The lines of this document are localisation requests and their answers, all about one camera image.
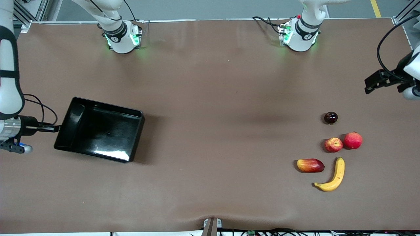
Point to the yellow banana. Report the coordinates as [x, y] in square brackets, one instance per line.
[337, 175]

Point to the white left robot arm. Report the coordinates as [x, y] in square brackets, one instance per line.
[303, 32]

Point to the metal table edge bracket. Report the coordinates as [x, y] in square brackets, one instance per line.
[211, 227]

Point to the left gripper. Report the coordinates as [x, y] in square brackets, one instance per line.
[399, 70]

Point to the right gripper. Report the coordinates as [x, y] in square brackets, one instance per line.
[29, 126]

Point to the red yellow mango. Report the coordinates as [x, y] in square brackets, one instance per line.
[310, 165]

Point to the brown table cover mat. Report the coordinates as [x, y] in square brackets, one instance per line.
[210, 98]

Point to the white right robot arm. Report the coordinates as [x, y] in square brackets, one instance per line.
[8, 82]

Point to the red apple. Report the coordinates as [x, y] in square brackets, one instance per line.
[333, 145]

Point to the aluminium frame profile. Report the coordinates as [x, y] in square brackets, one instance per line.
[405, 13]
[23, 13]

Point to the black plastic tray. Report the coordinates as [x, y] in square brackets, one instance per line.
[98, 131]

